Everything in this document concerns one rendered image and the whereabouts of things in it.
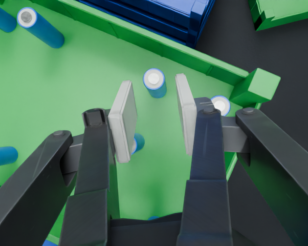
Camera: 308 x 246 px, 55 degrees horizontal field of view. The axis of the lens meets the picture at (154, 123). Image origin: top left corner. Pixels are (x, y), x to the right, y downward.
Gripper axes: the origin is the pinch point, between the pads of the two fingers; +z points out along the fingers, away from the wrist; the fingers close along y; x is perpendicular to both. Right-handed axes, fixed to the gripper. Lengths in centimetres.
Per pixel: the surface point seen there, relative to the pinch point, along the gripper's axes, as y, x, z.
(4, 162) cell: -15.7, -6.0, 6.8
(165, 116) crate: 0.4, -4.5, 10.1
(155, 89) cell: -0.1, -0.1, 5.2
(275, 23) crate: 27, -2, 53
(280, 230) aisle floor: 23, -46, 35
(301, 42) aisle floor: 33, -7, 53
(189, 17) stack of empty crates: 5.9, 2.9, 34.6
